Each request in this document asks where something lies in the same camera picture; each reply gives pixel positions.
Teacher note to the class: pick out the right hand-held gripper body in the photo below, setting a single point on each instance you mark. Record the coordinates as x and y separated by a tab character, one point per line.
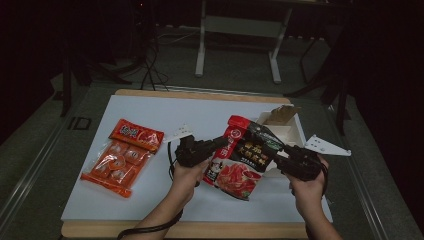
305	165

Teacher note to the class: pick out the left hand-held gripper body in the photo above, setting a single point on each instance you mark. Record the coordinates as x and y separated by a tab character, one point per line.
191	151

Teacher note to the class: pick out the cream white storage box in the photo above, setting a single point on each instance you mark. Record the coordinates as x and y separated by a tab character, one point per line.
293	131

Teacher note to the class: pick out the red and black soup packet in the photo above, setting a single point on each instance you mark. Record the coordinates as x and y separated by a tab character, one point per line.
240	163

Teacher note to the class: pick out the orange clear snack packet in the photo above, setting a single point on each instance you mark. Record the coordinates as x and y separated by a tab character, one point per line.
123	160

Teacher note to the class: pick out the person's right hand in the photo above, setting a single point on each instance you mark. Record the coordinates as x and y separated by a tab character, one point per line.
308	196

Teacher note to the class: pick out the person's left hand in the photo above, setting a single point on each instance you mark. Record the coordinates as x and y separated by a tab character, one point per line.
185	183

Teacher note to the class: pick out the white table mat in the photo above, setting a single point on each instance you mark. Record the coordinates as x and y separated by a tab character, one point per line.
200	113

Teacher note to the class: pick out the black chair legs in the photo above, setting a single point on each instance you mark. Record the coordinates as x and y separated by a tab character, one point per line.
340	110

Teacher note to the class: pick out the wooden table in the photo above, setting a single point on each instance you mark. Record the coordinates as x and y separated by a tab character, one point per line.
233	230

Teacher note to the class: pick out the white metal stand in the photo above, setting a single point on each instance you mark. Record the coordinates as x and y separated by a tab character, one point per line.
241	26

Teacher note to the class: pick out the black stand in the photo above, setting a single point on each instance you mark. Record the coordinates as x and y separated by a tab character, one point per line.
66	86

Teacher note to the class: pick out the black floor bracket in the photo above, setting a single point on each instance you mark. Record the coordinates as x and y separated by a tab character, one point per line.
70	124

